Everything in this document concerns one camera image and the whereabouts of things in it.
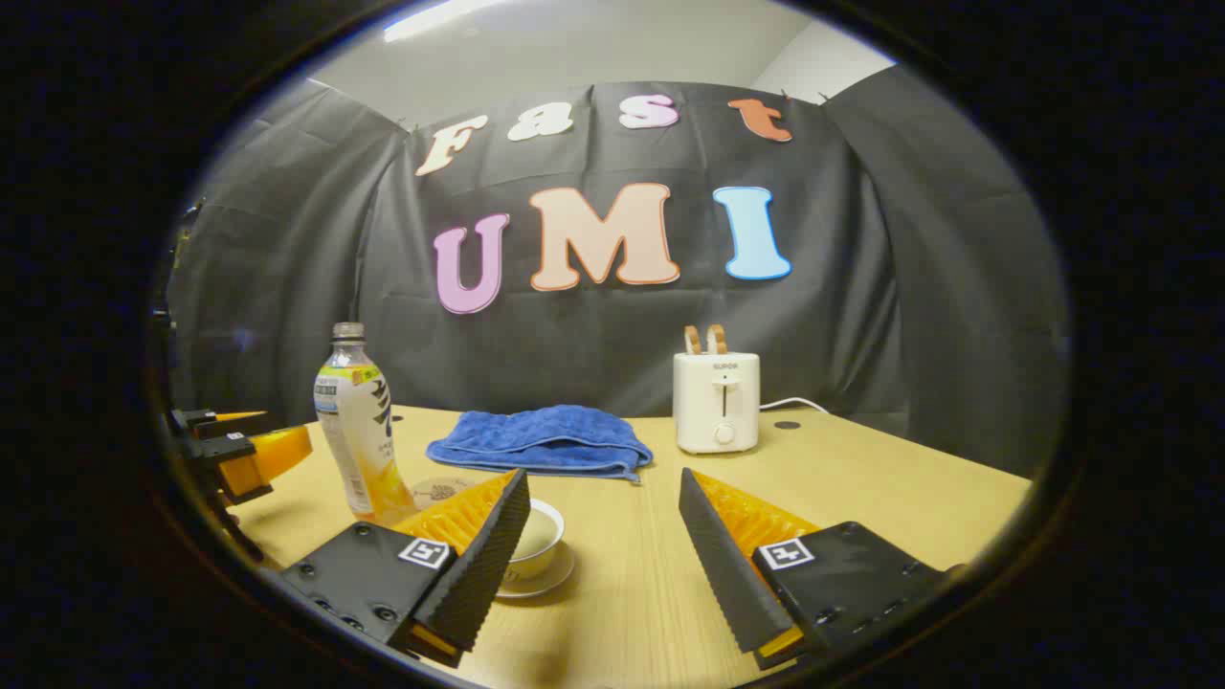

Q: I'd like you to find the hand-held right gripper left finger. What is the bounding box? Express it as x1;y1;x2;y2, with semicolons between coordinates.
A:
278;467;532;669

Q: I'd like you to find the clear water bottle yellow label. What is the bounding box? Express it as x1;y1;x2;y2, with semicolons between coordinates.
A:
314;322;419;525

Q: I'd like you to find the white toaster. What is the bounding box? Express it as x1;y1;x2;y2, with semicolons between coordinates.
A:
673;351;762;455

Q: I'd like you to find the blue towel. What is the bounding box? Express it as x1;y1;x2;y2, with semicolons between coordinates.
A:
426;405;655;484

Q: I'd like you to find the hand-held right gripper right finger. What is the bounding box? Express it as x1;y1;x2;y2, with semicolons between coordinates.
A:
678;467;968;671

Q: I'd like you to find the white saucer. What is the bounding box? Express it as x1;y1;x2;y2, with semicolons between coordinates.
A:
496;544;577;600

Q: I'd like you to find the round cork coaster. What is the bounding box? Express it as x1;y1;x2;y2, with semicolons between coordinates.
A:
412;477;477;509

